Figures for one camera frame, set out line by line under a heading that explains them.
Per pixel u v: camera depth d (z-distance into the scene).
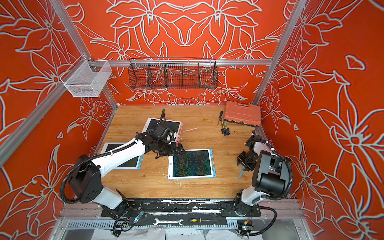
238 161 0.81
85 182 0.42
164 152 0.71
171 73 1.01
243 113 1.07
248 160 0.76
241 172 0.85
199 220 0.70
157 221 0.70
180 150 0.74
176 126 1.07
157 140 0.64
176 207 0.74
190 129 1.05
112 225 0.69
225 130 1.03
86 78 0.91
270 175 0.47
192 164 0.88
